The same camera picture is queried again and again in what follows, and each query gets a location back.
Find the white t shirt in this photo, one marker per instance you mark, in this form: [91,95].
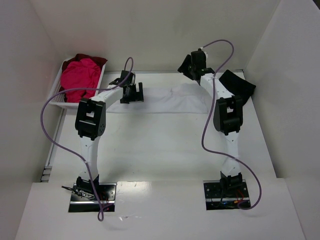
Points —
[186,98]

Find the white plastic basket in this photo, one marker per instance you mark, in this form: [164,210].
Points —
[59,94]

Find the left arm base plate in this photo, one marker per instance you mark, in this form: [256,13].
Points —
[83,202]

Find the dark red t shirt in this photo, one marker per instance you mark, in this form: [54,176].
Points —
[99,61]

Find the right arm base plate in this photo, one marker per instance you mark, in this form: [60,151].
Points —
[217,199]

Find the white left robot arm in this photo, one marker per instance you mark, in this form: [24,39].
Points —
[90,124]

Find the pink t shirt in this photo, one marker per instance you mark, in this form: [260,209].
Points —
[84,73]

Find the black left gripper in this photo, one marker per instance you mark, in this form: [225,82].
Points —
[132,94]

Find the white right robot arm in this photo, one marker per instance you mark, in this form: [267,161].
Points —
[226,115]

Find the folded black t shirt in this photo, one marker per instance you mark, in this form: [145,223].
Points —
[237,86]

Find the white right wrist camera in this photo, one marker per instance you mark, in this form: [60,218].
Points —
[205,53]

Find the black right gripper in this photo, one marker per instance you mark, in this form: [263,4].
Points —
[188,69]

